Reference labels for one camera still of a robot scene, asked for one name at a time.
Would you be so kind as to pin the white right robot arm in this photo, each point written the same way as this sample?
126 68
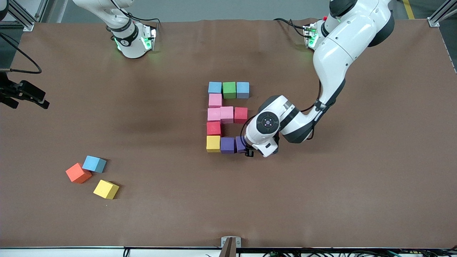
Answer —
130 43

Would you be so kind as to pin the green foam cube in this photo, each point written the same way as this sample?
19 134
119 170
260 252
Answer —
229 90

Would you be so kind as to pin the red foam cube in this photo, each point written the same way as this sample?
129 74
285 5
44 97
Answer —
214 128
240 115

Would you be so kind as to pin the blue foam cube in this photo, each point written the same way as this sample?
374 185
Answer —
215 87
242 90
93 163

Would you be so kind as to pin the pink foam cube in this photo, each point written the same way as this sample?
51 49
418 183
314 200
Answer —
227 114
215 100
213 114

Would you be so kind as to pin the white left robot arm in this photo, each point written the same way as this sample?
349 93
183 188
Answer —
342 46

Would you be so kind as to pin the orange foam cube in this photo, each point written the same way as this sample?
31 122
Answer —
78 172

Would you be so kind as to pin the purple foam cube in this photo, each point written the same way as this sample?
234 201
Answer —
240 143
227 145

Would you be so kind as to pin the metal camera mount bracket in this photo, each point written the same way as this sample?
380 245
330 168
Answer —
231 248

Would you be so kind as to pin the brown table mat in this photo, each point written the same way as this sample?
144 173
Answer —
200 207

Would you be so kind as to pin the aluminium frame post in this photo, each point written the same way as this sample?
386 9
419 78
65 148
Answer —
28 25
433 22

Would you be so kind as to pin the yellow foam cube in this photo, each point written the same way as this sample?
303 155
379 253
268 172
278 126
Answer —
213 144
105 188

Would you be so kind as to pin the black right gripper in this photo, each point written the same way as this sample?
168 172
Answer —
8 90

